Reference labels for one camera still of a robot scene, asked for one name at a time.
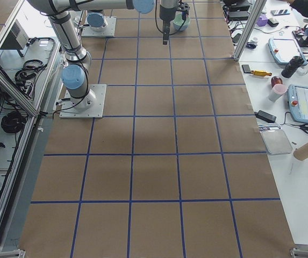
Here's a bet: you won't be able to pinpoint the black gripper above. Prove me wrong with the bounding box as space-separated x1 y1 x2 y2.
159 5 176 45

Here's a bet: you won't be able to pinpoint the green bowl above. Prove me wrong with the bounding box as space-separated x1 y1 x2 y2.
173 13 185 28

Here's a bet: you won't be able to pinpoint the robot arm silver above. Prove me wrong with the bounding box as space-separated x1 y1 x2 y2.
29 1 181 114
87 12 108 32

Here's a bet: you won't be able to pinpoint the blue bowl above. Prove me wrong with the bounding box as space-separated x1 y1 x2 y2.
173 17 190 31

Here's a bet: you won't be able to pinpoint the black phone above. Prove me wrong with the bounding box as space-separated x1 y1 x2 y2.
241 64 252 74

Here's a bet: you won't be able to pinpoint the purple plastic block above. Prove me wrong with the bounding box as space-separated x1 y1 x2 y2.
256 15 268 27

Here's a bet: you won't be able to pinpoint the yellow metal tool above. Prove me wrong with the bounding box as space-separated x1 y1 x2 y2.
251 70 272 77

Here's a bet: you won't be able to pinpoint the far teach pendant tablet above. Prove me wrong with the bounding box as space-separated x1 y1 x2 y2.
268 38 307 66

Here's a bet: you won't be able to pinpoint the teach pendant tablet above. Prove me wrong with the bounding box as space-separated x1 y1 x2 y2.
287 84 308 123
268 38 307 66

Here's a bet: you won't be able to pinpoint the red apple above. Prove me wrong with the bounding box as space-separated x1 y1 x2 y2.
270 76 283 88

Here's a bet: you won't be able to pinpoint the pink lidded cup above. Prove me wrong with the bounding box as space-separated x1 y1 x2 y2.
268 83 288 102

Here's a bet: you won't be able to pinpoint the black power adapter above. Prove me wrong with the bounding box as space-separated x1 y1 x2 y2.
254 110 276 123

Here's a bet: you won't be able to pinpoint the black water bottle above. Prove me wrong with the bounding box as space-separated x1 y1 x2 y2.
281 56 304 78

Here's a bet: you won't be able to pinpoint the near teach pendant tablet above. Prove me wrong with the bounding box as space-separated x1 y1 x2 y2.
287 84 308 123

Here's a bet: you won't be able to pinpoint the black scissors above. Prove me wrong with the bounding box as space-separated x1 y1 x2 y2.
286 123 308 134

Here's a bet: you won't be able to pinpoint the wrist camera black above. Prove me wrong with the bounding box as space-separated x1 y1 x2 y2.
177 1 190 20

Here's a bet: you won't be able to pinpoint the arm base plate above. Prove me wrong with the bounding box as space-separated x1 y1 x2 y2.
59 84 107 119
81 16 117 38

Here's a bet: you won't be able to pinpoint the aluminium frame post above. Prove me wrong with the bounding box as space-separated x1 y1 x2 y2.
233 0 266 61

